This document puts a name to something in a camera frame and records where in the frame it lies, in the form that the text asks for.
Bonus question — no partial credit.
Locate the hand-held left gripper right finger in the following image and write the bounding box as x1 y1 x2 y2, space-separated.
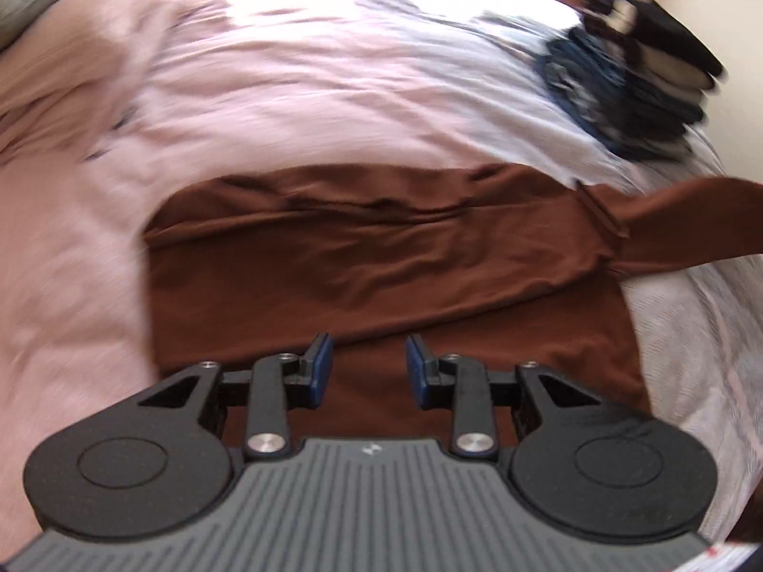
405 335 603 462

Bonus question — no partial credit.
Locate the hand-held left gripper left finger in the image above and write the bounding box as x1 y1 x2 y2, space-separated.
138 334 335 461

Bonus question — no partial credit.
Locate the brown garment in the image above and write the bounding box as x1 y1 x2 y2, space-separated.
143 163 763 448

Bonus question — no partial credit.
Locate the stack of dark folded clothes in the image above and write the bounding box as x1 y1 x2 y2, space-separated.
536 0 729 163

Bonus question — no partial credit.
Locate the pink duvet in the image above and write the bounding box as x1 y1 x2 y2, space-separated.
0 0 597 549

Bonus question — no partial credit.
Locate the grey herringbone blanket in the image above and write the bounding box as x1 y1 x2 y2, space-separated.
334 0 763 549

